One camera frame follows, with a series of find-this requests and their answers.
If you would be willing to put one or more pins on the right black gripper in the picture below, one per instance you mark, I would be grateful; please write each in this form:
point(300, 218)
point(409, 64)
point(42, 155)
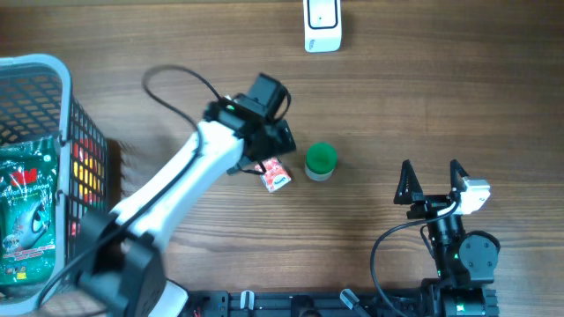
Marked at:
point(427, 204)

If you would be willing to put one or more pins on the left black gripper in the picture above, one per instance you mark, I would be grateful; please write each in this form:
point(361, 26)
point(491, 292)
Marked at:
point(285, 144)

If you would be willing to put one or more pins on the small red snack box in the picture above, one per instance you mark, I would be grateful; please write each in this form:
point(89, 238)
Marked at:
point(273, 175)

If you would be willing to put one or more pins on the green lid jar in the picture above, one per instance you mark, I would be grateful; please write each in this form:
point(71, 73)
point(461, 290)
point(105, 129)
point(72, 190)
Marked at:
point(321, 161)

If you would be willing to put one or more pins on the green 3M gloves package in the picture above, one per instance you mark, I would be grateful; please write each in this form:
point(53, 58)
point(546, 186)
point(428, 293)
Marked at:
point(29, 175)

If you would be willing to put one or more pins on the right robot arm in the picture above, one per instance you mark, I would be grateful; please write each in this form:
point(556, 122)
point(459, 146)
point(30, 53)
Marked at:
point(465, 261)

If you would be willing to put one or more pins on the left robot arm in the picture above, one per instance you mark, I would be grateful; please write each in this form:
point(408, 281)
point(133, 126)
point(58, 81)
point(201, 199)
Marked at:
point(120, 262)

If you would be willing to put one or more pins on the white barcode scanner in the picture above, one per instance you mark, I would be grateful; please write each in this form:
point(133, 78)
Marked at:
point(323, 31)

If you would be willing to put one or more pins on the grey plastic mesh basket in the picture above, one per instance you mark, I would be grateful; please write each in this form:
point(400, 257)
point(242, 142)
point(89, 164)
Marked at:
point(37, 101)

